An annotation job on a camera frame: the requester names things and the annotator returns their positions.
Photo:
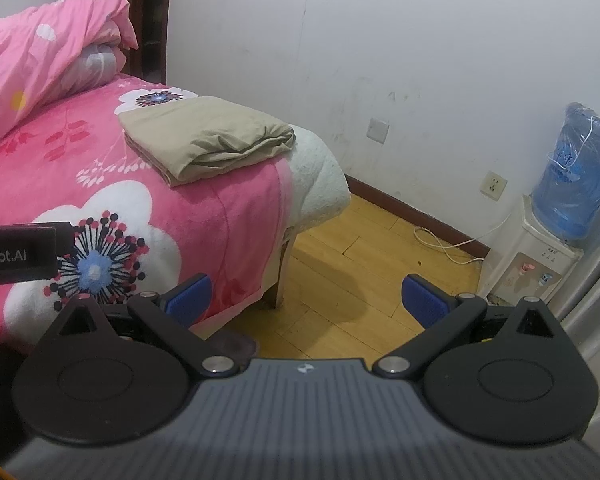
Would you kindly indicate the beige pants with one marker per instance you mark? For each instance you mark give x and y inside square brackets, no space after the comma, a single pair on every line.
[205,135]

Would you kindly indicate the white water dispenser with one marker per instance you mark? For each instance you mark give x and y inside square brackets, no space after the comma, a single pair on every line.
[510,255]

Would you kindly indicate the blue water bottle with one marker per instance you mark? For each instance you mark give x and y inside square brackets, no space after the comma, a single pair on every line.
[575,180]

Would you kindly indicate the pink patterned quilt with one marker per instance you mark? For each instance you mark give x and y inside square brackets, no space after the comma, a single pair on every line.
[30,50]

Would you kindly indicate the pink floral bed blanket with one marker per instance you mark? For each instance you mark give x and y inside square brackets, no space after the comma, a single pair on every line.
[180,210]

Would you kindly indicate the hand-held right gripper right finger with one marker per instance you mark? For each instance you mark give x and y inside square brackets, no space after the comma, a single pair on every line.
[422,301]

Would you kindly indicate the cream bed frame leg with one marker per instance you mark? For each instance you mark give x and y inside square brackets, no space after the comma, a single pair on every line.
[282,280]

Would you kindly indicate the brown wooden door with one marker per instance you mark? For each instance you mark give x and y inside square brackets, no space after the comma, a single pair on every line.
[150,20]

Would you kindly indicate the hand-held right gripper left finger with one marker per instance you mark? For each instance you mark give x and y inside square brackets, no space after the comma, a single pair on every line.
[190,296]

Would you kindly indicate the white wall socket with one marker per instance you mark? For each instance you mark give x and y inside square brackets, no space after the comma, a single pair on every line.
[493,186]

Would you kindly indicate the white wall switch plate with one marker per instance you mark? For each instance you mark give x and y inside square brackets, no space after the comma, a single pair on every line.
[378,130]

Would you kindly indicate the white fleece mattress pad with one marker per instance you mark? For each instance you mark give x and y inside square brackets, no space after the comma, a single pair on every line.
[320,180]

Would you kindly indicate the dark wooden baseboard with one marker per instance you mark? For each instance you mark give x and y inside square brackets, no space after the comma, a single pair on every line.
[405,205]

